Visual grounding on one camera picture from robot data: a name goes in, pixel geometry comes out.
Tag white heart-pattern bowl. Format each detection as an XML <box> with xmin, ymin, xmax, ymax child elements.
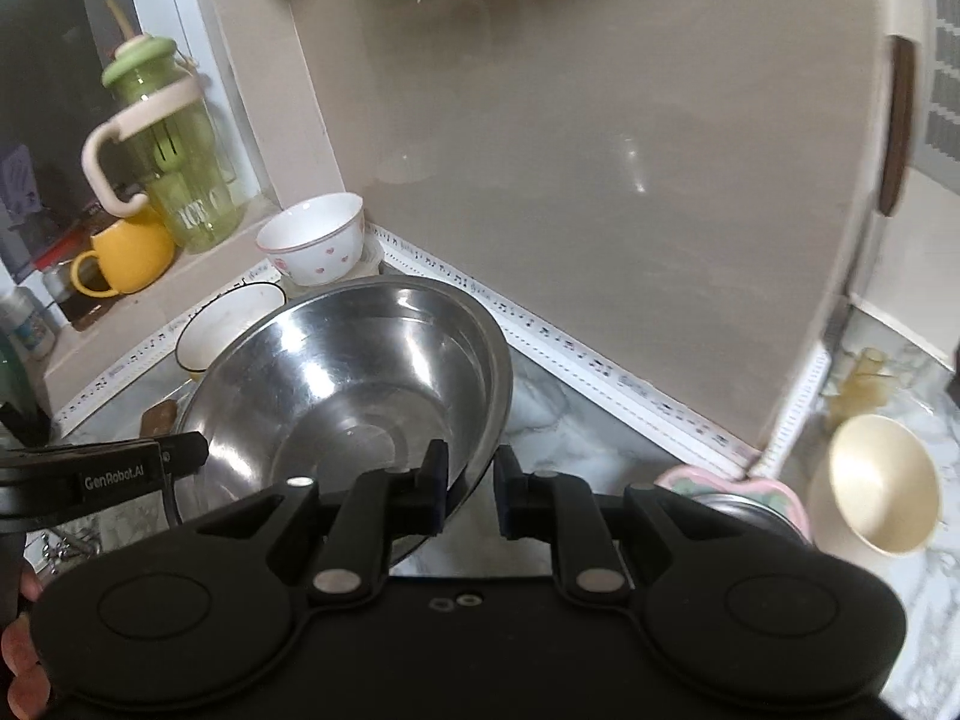
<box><xmin>256</xmin><ymin>192</ymin><xmax>364</xmax><ymax>288</ymax></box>

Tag pink steel-lined pot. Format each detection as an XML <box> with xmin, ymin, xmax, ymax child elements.
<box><xmin>656</xmin><ymin>465</ymin><xmax>812</xmax><ymax>544</ymax></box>

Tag large stainless steel bowl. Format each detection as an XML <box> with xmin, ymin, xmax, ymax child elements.
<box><xmin>164</xmin><ymin>275</ymin><xmax>512</xmax><ymax>525</ymax></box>

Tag green water bottle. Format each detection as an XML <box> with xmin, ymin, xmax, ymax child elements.
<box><xmin>82</xmin><ymin>0</ymin><xmax>242</xmax><ymax>254</ymax></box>

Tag dark jar red lid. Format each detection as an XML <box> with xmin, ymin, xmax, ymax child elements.
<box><xmin>34</xmin><ymin>226</ymin><xmax>114</xmax><ymax>332</ymax></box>

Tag grey wall vent grille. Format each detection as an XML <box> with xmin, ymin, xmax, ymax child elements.
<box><xmin>916</xmin><ymin>0</ymin><xmax>958</xmax><ymax>193</ymax></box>

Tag yellow mug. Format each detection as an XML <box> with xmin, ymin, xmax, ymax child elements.
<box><xmin>71</xmin><ymin>206</ymin><xmax>176</xmax><ymax>298</ymax></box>

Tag person's left hand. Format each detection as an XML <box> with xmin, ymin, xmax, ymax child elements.
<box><xmin>2</xmin><ymin>559</ymin><xmax>50</xmax><ymax>720</ymax></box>

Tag translucent yellow soap blocks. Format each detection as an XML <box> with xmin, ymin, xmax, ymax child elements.
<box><xmin>828</xmin><ymin>348</ymin><xmax>898</xmax><ymax>426</ymax></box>

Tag cream plastic bowl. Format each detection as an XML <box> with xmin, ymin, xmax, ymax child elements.
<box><xmin>805</xmin><ymin>415</ymin><xmax>942</xmax><ymax>571</ymax></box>

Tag yellow ceramic bowl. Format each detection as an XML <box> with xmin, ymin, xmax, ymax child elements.
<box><xmin>174</xmin><ymin>281</ymin><xmax>288</xmax><ymax>380</ymax></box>

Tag steel cleaver wooden handle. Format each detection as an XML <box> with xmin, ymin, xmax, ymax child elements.
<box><xmin>877</xmin><ymin>36</ymin><xmax>918</xmax><ymax>218</ymax></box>

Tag chrome kitchen faucet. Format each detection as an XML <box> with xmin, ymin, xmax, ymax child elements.
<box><xmin>26</xmin><ymin>525</ymin><xmax>103</xmax><ymax>566</ymax></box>

